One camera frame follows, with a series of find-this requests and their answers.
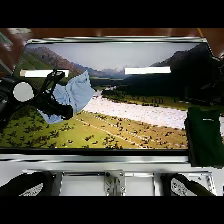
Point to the light blue garment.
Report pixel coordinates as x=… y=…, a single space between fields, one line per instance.
x=77 y=93

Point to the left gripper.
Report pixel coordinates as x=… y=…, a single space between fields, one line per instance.
x=60 y=110

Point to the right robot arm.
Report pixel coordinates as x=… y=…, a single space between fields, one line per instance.
x=186 y=187

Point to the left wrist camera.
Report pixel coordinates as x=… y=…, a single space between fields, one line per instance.
x=55 y=76

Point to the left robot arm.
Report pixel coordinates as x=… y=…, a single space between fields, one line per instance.
x=22 y=92

